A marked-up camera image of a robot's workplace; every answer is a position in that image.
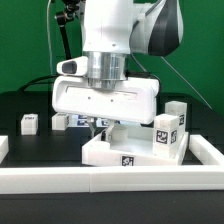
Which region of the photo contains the white front fence bar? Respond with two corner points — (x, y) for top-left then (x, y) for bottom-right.
(0, 165), (224, 194)

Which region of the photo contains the white left fence piece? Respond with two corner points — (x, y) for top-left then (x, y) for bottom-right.
(0, 136), (9, 164)

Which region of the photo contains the white fence piece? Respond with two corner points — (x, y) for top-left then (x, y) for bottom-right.
(189, 135), (224, 166)
(0, 136), (9, 164)

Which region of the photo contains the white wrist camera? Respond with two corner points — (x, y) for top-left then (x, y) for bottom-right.
(57, 56), (88, 76)

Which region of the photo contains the white square table top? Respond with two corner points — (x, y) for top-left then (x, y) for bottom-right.
(82, 124), (188, 166)

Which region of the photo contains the black cable bundle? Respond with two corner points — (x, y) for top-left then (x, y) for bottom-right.
(18, 73), (61, 93)

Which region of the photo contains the apriltag base marker sheet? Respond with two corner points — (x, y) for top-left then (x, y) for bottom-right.
(69, 115), (108, 127)

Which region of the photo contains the white thin cable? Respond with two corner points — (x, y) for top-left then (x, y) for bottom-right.
(46, 0), (55, 78)

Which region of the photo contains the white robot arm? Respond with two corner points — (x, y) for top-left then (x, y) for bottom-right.
(52, 0), (183, 140)

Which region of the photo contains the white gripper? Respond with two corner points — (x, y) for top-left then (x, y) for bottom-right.
(52, 76), (159, 142)

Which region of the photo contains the white right fence piece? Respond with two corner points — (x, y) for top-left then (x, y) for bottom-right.
(189, 135), (224, 166)

